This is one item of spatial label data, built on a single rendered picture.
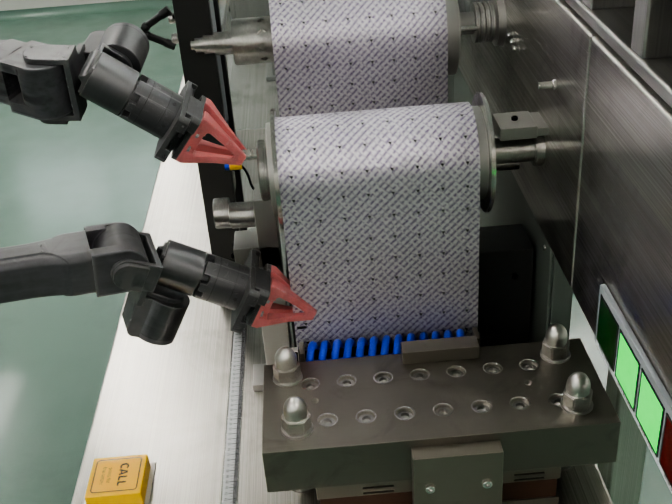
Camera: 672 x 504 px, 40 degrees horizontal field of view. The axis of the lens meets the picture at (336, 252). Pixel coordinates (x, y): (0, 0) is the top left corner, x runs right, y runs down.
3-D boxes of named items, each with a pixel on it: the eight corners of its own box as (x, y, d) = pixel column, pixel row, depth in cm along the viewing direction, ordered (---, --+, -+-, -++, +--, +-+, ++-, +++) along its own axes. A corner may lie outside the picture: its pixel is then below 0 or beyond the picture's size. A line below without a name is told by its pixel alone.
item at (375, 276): (296, 347, 119) (283, 222, 110) (477, 331, 120) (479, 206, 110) (297, 349, 119) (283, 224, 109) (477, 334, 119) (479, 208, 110)
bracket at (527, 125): (491, 125, 114) (491, 110, 113) (538, 121, 114) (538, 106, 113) (500, 141, 110) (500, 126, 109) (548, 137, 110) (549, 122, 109)
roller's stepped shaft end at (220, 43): (193, 53, 132) (190, 31, 130) (235, 49, 132) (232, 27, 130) (191, 60, 129) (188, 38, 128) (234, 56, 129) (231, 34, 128)
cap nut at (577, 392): (556, 395, 107) (558, 365, 104) (587, 393, 107) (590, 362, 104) (565, 416, 103) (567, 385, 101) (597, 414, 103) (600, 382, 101)
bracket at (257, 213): (251, 371, 136) (224, 185, 120) (294, 367, 136) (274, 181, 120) (250, 392, 131) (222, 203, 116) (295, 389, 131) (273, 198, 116)
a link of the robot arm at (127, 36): (34, 124, 108) (18, 59, 102) (60, 76, 117) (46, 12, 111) (136, 126, 108) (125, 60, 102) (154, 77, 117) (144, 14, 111)
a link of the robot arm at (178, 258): (158, 249, 107) (162, 228, 113) (139, 297, 110) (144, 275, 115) (214, 268, 109) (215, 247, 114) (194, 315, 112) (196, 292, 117)
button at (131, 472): (97, 471, 119) (93, 457, 118) (151, 466, 120) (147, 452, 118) (87, 511, 113) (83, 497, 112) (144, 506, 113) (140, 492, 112)
